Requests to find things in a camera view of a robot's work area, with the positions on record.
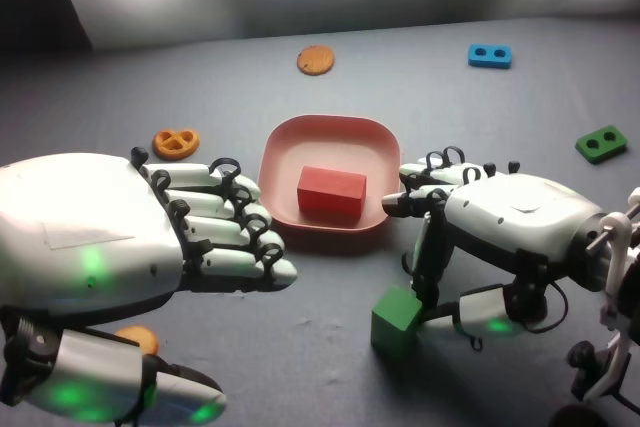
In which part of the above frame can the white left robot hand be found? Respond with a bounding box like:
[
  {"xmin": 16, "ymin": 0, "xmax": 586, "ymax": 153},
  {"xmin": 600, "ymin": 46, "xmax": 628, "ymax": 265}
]
[{"xmin": 0, "ymin": 145, "xmax": 300, "ymax": 426}]

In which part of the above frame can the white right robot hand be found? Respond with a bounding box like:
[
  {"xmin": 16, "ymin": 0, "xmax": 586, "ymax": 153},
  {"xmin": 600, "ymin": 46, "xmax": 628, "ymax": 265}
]
[{"xmin": 381, "ymin": 145, "xmax": 607, "ymax": 351}]

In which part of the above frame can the green cube block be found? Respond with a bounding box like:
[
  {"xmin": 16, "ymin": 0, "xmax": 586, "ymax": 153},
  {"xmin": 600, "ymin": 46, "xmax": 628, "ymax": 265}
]
[{"xmin": 370, "ymin": 285, "xmax": 425, "ymax": 359}]

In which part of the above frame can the red rectangular block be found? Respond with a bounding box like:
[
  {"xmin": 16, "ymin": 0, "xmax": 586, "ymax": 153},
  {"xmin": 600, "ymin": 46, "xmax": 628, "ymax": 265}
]
[{"xmin": 296, "ymin": 165, "xmax": 368, "ymax": 221}]

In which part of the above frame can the green two-hole block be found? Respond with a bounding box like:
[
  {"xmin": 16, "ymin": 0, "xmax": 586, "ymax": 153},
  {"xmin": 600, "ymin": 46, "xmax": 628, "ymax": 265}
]
[{"xmin": 574, "ymin": 125, "xmax": 629, "ymax": 166}]

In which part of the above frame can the blue two-hole block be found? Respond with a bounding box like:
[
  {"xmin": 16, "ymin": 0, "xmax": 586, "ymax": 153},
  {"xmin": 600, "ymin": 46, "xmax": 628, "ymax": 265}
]
[{"xmin": 467, "ymin": 44, "xmax": 513, "ymax": 70}]

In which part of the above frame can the pink square plate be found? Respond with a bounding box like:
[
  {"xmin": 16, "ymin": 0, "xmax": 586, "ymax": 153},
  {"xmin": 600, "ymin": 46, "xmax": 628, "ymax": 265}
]
[{"xmin": 257, "ymin": 114, "xmax": 403, "ymax": 244}]

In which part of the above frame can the orange pretzel toy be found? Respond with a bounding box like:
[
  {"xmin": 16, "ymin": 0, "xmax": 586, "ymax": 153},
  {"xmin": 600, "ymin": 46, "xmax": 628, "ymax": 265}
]
[{"xmin": 151, "ymin": 128, "xmax": 201, "ymax": 162}]

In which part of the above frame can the small tan oval cookie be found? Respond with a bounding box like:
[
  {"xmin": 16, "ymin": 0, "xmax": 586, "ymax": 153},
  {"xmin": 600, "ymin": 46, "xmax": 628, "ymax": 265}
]
[{"xmin": 113, "ymin": 325, "xmax": 160, "ymax": 356}]

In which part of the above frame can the grey table cloth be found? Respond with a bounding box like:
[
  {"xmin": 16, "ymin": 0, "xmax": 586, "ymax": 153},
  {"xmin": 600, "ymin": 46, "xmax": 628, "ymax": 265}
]
[{"xmin": 0, "ymin": 14, "xmax": 640, "ymax": 427}]

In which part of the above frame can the dark brown round cookie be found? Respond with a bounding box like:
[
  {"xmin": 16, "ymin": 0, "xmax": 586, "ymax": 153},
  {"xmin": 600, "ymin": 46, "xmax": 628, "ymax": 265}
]
[{"xmin": 549, "ymin": 405, "xmax": 609, "ymax": 427}]

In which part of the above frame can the flat round orange cookie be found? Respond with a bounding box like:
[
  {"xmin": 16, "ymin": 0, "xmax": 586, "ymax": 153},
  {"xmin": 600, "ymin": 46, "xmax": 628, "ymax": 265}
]
[{"xmin": 296, "ymin": 44, "xmax": 335, "ymax": 77}]

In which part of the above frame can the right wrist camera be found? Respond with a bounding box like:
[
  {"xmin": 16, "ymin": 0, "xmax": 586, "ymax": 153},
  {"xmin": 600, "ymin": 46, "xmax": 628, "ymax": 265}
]
[{"xmin": 566, "ymin": 329, "xmax": 635, "ymax": 404}]

